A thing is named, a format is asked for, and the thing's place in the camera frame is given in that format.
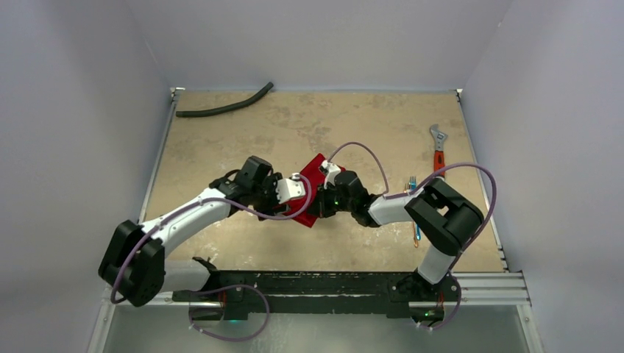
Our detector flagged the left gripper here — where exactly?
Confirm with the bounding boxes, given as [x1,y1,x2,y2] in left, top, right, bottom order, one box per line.
[250,174,289,219]

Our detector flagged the red cloth napkin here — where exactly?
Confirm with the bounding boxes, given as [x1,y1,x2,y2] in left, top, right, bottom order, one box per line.
[282,153,346,228]

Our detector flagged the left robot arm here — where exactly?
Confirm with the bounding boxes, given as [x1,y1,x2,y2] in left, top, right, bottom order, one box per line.
[98,156,306,307]

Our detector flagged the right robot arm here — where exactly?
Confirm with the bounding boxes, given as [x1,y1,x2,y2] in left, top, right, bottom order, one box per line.
[306,171,485,299]

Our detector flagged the gold fork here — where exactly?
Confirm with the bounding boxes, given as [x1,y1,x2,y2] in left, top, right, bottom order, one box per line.
[404,182,421,248]

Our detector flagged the blue utensil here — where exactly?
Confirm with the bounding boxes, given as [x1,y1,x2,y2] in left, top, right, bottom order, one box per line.
[408,176,422,242]

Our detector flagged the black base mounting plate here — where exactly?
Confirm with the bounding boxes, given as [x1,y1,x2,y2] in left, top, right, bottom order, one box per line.
[172,270,460,321]

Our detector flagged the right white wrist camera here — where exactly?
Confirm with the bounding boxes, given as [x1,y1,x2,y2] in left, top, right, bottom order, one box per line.
[319,160,343,189]

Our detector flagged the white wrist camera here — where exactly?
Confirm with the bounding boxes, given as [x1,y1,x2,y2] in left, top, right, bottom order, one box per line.
[275,174,307,204]
[319,160,343,189]

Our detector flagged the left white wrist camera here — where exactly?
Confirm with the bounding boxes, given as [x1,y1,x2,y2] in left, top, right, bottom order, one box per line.
[275,174,307,204]

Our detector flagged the black corrugated hose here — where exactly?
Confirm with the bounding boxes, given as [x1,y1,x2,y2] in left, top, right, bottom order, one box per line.
[176,82,274,119]

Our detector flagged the adjustable wrench orange handle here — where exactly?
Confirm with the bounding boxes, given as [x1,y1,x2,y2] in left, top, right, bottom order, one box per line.
[430,124,448,171]

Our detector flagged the aluminium frame rail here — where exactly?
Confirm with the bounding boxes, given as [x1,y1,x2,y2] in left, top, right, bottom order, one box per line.
[99,88,532,308]

